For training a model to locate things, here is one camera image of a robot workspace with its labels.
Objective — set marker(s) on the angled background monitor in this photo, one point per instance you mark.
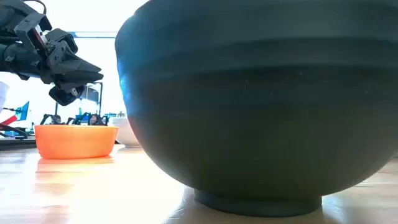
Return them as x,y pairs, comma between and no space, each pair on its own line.
23,111

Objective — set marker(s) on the black background robot arm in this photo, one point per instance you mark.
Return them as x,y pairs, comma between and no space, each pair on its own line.
81,118
46,119

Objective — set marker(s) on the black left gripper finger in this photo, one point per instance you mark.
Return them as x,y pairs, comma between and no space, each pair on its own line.
79,80
77,67

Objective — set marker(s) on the person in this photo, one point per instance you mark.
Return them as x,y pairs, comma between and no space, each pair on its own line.
94,119

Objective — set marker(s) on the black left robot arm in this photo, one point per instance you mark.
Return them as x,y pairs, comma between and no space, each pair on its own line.
12,57

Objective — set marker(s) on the black bowl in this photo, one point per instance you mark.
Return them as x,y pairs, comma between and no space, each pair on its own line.
248,109

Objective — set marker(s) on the dark screen on stand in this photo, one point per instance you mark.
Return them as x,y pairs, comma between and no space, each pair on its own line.
91,95

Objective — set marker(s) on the red background object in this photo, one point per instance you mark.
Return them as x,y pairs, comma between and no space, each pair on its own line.
9,119

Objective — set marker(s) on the white bowl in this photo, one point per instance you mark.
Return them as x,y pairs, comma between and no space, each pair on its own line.
126,133

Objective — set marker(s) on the orange bowl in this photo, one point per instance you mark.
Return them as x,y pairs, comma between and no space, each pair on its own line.
74,141

